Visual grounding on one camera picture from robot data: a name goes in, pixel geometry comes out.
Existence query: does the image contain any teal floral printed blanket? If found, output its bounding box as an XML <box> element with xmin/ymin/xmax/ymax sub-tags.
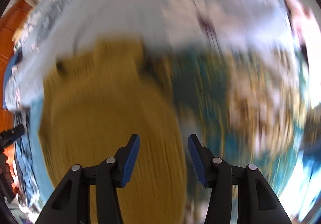
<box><xmin>148</xmin><ymin>47</ymin><xmax>317</xmax><ymax>224</ymax></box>

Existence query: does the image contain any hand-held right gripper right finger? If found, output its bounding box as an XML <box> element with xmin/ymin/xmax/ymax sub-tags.
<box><xmin>188</xmin><ymin>134</ymin><xmax>293</xmax><ymax>224</ymax></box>

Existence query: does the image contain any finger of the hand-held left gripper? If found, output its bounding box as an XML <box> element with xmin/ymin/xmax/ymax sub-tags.
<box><xmin>0</xmin><ymin>124</ymin><xmax>25</xmax><ymax>148</ymax></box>

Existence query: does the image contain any orange wooden furniture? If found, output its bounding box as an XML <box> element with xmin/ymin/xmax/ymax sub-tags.
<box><xmin>0</xmin><ymin>0</ymin><xmax>34</xmax><ymax>202</ymax></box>

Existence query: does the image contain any light grey patterned cloth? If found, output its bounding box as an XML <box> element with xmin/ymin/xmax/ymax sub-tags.
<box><xmin>4</xmin><ymin>0</ymin><xmax>308</xmax><ymax>111</ymax></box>

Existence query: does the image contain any blue patterned cloth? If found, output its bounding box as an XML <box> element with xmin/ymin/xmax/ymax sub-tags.
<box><xmin>11</xmin><ymin>98</ymin><xmax>54</xmax><ymax>222</ymax></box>

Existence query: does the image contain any mustard yellow knit garment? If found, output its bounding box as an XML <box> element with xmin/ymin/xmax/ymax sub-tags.
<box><xmin>39</xmin><ymin>39</ymin><xmax>188</xmax><ymax>224</ymax></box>

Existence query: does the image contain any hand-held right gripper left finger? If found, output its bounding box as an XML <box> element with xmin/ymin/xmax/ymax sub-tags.
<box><xmin>36</xmin><ymin>134</ymin><xmax>140</xmax><ymax>224</ymax></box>

